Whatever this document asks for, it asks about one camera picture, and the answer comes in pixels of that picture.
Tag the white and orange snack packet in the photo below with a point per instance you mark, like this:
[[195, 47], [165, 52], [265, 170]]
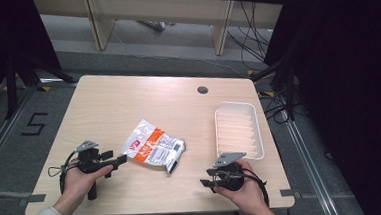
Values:
[[152, 146]]

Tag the white ribbed plastic tray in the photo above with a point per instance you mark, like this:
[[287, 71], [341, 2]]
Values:
[[238, 131]]

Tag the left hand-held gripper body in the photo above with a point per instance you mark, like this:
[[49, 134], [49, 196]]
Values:
[[88, 157]]

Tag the black curtain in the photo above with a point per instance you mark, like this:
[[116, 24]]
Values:
[[347, 88], [3, 35]]

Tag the black metal stand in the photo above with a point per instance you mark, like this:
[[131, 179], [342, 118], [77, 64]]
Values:
[[11, 88]]

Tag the person's left hand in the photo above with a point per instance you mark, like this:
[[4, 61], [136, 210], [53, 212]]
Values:
[[77, 183]]

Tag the light wooden desk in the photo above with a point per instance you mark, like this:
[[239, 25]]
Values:
[[159, 9]]

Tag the grey power strip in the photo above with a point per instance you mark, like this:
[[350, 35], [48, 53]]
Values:
[[153, 25]]

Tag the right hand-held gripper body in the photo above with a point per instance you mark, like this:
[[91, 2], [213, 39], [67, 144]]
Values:
[[231, 177]]

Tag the person's right hand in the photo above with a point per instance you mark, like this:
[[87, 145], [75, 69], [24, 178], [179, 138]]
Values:
[[250, 194]]

